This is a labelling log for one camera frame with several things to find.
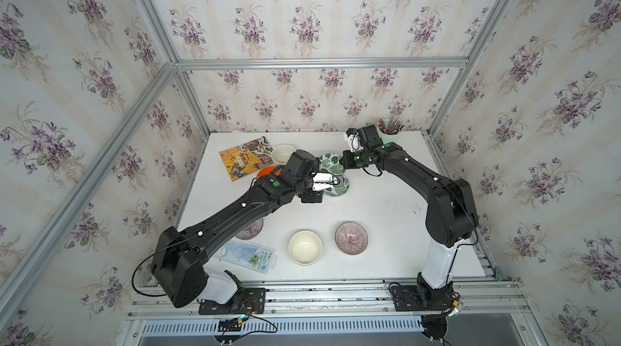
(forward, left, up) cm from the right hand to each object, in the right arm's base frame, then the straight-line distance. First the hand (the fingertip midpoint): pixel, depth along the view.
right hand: (342, 160), depth 92 cm
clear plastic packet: (-33, +31, -13) cm, 47 cm away
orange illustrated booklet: (+9, +44, -12) cm, 47 cm away
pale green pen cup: (+18, -21, -1) cm, 28 cm away
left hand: (-12, +8, +8) cm, 17 cm away
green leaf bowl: (0, +4, -1) cm, 5 cm away
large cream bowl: (-29, +14, -13) cm, 35 cm away
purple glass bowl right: (-26, -3, -12) cm, 28 cm away
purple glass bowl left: (-24, +33, -12) cm, 43 cm away
